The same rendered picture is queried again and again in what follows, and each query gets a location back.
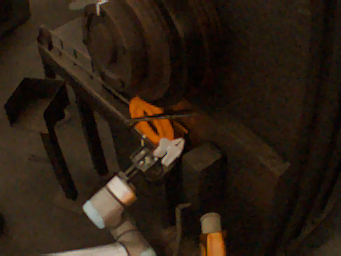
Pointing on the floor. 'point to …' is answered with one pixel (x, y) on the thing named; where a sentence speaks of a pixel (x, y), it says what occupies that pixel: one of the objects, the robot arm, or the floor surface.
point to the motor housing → (165, 241)
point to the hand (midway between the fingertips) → (180, 143)
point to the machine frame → (274, 119)
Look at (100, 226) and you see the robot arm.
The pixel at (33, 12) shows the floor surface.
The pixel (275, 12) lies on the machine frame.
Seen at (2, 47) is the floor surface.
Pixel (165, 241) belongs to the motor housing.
